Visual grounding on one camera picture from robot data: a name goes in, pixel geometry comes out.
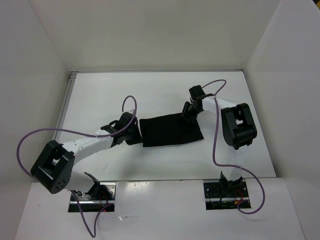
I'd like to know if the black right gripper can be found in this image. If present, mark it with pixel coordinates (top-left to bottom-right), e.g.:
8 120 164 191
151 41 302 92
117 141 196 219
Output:
178 101 202 126

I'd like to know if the black skirt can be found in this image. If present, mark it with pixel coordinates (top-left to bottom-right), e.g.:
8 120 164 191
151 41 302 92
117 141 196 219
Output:
139 113 204 148

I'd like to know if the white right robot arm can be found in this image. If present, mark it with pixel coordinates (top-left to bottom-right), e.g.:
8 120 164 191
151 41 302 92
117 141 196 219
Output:
182 94 258 197

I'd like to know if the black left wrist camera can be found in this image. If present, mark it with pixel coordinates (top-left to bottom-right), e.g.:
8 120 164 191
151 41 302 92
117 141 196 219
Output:
114 112 137 131

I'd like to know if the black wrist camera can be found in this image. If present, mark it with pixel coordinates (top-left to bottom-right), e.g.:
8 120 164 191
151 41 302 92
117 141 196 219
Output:
114 112 137 131
188 85 205 102

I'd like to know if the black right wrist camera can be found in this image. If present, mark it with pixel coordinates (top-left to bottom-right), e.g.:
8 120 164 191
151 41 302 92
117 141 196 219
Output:
188 85 205 102

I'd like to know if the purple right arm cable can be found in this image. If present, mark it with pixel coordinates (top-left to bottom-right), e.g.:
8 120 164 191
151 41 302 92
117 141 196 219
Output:
201 79 266 215

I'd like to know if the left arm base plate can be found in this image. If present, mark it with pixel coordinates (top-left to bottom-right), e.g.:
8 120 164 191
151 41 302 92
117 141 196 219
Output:
74 182 117 213

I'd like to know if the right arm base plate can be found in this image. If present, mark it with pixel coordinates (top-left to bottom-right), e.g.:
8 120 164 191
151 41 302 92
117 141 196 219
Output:
203 180 251 210

